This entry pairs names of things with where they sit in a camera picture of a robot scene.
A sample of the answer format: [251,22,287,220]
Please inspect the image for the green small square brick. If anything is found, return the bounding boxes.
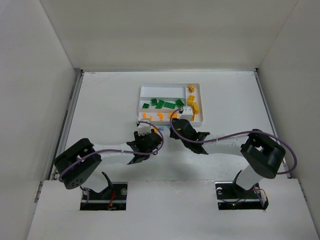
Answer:
[151,98,158,106]

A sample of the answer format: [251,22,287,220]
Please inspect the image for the orange ring lego piece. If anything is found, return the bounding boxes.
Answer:
[168,112,178,119]

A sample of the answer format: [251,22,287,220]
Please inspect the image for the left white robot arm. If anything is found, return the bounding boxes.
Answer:
[53,129,164,190]

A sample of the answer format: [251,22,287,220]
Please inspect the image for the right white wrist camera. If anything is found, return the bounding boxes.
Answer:
[178,106,194,122]

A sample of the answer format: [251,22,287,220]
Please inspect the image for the green two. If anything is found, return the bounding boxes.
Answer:
[155,100,165,109]

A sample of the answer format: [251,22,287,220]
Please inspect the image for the orange curved piece lone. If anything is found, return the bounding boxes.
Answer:
[157,112,163,119]

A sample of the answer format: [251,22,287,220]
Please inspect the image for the white divided sorting tray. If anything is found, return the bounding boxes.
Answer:
[137,83,204,127]

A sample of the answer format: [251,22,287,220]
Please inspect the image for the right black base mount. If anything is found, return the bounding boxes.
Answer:
[215,181,269,211]

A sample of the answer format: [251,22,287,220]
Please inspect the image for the green square brick hollow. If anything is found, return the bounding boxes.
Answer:
[142,103,150,109]

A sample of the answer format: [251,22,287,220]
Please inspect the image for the green plate brick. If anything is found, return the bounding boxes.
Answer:
[163,102,176,109]

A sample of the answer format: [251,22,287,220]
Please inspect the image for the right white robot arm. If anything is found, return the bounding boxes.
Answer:
[170,118,286,194]

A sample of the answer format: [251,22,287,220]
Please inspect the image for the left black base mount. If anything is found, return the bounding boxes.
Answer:
[80,172,128,212]

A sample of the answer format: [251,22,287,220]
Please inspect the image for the small yellow square brick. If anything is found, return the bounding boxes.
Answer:
[188,85,195,93]

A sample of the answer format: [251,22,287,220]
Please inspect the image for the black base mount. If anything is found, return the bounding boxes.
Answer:
[80,172,128,212]
[215,181,269,211]

